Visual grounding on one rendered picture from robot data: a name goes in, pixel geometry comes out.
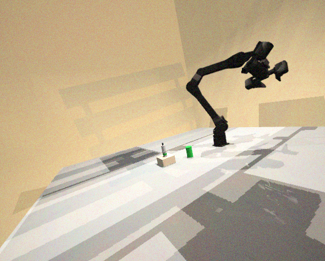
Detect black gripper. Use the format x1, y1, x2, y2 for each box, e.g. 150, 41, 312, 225
245, 60, 289, 90

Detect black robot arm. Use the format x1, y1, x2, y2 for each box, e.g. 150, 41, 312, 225
186, 41, 274, 147

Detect grey marker with green band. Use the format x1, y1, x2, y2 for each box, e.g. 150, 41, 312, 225
161, 143, 167, 157

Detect small beige block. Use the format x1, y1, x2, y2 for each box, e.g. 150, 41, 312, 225
157, 153, 176, 167

